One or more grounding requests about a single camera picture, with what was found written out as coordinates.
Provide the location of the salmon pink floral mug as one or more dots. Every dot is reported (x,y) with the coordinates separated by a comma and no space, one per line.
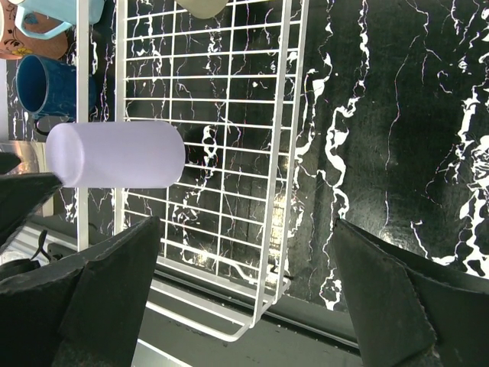
(15,45)

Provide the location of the lavender plastic cup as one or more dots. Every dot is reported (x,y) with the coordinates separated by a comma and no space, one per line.
(143,155)

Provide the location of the beige ceramic mug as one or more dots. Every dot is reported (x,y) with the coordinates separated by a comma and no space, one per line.
(203,9)

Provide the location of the light blue ceramic mug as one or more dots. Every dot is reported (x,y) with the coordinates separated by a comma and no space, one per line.
(69,13)

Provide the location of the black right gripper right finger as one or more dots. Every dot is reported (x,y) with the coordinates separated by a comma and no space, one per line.
(407,310)

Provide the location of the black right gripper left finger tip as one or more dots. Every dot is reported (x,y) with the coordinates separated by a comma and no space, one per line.
(85,309)

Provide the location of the dark blue ceramic mug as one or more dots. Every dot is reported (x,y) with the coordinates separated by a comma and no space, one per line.
(47,87)

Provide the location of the white wire dish rack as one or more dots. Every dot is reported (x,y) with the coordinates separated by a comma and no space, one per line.
(230,85)

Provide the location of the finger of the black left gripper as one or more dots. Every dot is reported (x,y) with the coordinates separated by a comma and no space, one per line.
(8,162)
(21,196)

